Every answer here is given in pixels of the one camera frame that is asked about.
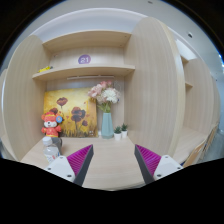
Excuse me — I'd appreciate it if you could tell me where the pink white flower bouquet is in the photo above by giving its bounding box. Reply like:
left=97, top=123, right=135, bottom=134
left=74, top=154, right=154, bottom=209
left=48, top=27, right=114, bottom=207
left=88, top=81, right=120, bottom=113

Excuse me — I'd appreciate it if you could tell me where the clear plastic water bottle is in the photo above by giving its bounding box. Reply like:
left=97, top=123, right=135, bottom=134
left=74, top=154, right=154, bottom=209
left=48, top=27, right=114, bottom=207
left=42, top=136, right=61, bottom=163

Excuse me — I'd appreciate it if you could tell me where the upper wooden shelf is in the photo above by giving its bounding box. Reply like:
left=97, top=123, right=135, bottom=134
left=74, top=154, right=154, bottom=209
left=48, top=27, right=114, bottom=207
left=43, top=30, right=131, bottom=52

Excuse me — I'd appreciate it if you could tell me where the small potted plant left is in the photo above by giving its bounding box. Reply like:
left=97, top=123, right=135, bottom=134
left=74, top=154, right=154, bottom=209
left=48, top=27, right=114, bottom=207
left=114, top=126, right=122, bottom=141

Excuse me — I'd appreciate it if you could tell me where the small potted plant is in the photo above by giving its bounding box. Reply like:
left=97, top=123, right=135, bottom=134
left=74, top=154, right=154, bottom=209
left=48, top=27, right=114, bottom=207
left=114, top=126, right=122, bottom=141
left=121, top=123, right=128, bottom=138

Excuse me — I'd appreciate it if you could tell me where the light blue ceramic vase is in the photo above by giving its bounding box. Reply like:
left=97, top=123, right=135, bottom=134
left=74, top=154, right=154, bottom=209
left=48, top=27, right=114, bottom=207
left=101, top=113, right=114, bottom=139

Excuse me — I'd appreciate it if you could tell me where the wooden shelf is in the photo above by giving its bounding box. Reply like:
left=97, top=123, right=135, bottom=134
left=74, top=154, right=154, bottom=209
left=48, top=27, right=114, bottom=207
left=43, top=30, right=131, bottom=52
left=32, top=64, right=135, bottom=81

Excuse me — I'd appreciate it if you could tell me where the white light bar under shelf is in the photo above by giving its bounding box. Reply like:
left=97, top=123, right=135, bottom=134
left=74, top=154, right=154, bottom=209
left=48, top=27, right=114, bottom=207
left=67, top=75, right=115, bottom=80

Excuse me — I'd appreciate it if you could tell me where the purple round number sticker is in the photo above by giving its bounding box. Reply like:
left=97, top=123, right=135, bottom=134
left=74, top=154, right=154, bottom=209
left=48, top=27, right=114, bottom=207
left=78, top=54, right=91, bottom=64

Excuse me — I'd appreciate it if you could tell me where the yellow poppy flower painting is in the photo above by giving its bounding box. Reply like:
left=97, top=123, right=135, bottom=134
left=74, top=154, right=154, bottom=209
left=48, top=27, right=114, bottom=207
left=44, top=87, right=98, bottom=138

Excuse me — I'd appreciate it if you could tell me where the yellow object on shelf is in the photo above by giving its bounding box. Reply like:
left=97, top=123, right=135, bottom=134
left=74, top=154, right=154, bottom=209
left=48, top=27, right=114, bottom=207
left=38, top=66, right=53, bottom=73

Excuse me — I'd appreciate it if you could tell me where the lower wooden shelf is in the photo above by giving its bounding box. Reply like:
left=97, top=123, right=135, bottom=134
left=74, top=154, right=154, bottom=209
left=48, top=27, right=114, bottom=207
left=32, top=64, right=135, bottom=81

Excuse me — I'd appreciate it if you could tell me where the red plush mascot toy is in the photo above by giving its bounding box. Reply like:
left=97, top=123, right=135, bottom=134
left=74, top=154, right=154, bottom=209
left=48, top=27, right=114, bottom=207
left=41, top=112, right=62, bottom=137

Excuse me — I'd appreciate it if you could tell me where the small potted plant right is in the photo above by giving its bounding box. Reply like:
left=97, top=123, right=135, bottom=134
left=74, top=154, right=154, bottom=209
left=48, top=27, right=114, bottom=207
left=121, top=123, right=128, bottom=138

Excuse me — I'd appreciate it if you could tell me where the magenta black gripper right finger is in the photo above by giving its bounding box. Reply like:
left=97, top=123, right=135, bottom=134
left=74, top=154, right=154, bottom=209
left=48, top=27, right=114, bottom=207
left=134, top=145, right=182, bottom=184

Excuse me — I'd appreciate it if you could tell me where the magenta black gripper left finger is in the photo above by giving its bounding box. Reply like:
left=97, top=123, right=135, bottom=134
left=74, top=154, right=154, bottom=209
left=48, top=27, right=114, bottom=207
left=45, top=145, right=94, bottom=186

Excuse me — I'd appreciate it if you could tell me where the grey plastic cup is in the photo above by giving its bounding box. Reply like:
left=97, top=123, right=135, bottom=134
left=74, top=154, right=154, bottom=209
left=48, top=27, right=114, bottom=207
left=52, top=137, right=62, bottom=152

